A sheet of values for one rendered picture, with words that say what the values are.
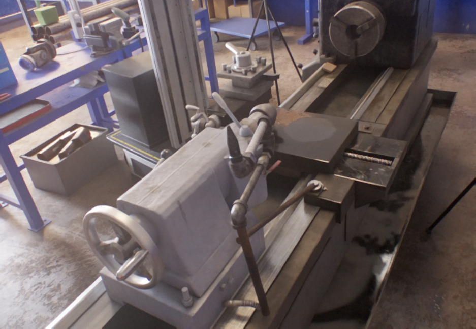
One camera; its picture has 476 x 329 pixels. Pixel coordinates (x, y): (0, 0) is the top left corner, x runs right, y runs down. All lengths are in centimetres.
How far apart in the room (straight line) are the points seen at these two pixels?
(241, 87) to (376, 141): 57
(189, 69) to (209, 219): 186
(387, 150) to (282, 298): 72
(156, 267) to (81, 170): 244
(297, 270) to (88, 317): 57
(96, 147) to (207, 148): 229
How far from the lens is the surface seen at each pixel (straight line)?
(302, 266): 125
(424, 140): 266
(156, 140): 293
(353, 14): 219
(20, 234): 316
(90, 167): 338
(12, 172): 290
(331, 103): 230
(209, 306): 109
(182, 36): 276
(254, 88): 170
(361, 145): 166
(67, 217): 311
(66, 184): 327
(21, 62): 321
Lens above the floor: 175
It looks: 31 degrees down
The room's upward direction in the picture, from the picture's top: 7 degrees counter-clockwise
